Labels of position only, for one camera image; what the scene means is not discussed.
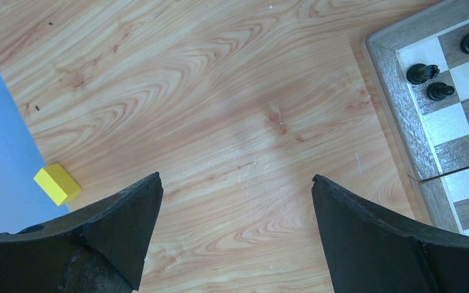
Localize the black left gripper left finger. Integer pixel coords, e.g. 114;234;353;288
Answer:
0;173;164;292

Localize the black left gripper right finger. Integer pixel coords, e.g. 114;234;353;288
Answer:
311;175;469;292

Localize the wooden chess board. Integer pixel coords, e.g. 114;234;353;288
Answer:
362;1;469;236

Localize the yellow cube at left edge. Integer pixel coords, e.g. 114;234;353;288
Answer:
34;163;82;206

